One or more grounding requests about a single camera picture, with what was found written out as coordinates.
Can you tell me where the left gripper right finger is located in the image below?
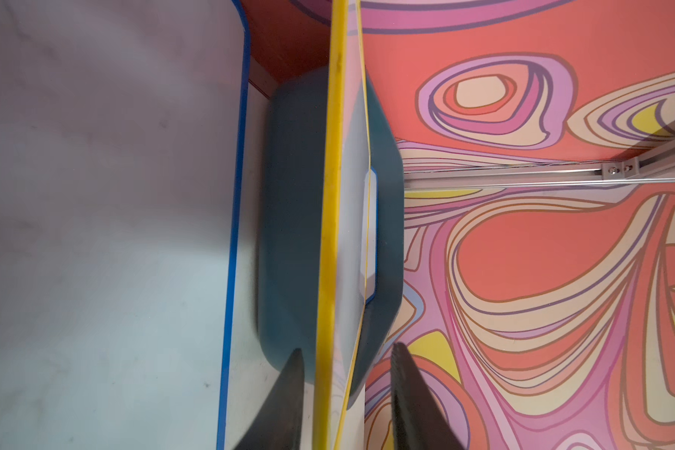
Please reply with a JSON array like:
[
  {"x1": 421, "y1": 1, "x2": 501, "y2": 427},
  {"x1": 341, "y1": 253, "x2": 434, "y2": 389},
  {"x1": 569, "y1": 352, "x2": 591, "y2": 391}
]
[{"x1": 390, "y1": 343, "x2": 464, "y2": 450}]

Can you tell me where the blue-framed whiteboard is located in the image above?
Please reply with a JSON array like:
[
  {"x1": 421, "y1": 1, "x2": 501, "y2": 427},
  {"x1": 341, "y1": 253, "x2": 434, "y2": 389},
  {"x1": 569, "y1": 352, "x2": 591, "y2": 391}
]
[
  {"x1": 0, "y1": 1, "x2": 248, "y2": 449},
  {"x1": 360, "y1": 168, "x2": 378, "y2": 304}
]

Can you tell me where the teal plastic storage box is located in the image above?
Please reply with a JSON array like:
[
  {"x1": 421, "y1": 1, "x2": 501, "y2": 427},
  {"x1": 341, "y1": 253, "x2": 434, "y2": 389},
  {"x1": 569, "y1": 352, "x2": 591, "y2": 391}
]
[{"x1": 256, "y1": 67, "x2": 404, "y2": 396}]

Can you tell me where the yellow-framed whiteboard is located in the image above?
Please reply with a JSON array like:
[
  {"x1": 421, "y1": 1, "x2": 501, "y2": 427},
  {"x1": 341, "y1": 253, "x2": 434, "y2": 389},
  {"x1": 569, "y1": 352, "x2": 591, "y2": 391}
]
[{"x1": 312, "y1": 1, "x2": 371, "y2": 449}]

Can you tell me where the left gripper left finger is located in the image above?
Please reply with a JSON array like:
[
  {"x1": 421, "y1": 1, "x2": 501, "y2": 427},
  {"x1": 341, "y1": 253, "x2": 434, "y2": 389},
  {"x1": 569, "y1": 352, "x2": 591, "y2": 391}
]
[{"x1": 234, "y1": 349, "x2": 305, "y2": 450}]

